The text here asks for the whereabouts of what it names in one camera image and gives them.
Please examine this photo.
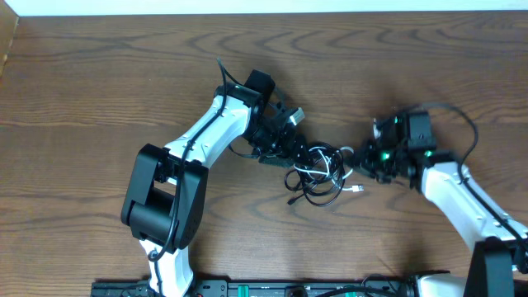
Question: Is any white usb cable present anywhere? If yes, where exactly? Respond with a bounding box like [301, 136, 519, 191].
[292, 144, 365, 193]

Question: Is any black usb cable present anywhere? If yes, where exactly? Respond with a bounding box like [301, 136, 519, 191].
[283, 142, 347, 208]

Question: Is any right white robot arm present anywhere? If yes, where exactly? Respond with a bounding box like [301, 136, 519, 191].
[347, 111, 527, 296]

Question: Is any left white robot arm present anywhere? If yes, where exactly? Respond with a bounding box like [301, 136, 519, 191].
[120, 69, 314, 296]

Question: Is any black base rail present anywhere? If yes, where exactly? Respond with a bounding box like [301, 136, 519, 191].
[90, 270, 483, 297]

